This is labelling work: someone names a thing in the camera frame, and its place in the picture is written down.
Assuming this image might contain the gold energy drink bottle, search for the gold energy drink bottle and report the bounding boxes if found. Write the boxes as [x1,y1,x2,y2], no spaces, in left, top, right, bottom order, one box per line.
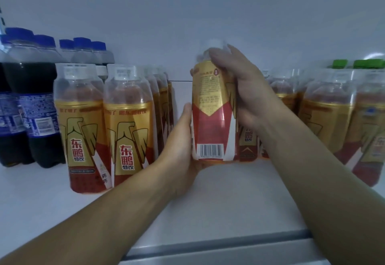
[190,39,239,164]

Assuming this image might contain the row of green-capped bottles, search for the row of green-capped bottles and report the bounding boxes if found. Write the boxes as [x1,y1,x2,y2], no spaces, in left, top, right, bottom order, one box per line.
[331,58,385,71]

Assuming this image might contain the group of blue-capped cola bottles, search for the group of blue-capped cola bottles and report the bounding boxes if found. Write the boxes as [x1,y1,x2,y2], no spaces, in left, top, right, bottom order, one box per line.
[0,27,116,170]

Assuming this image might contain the white metal shelf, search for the white metal shelf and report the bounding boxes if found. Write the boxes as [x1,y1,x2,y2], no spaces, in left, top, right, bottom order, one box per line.
[0,0,385,265]

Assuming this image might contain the person's left forearm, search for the person's left forearm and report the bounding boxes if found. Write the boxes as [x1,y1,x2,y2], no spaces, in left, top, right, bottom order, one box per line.
[0,172,169,265]

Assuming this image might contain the person's right hand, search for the person's right hand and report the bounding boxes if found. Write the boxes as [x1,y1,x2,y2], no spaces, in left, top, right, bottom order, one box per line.
[190,44,288,145]

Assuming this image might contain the person's left hand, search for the person's left hand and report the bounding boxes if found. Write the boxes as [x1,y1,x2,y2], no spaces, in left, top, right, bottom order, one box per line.
[147,102,202,201]

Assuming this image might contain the row of amber drink bottles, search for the row of amber drink bottles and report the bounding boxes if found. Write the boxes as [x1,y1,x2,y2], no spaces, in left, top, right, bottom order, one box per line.
[53,62,385,195]

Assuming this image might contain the person's right forearm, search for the person's right forearm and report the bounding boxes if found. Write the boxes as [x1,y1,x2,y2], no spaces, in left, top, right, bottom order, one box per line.
[260,114,385,265]

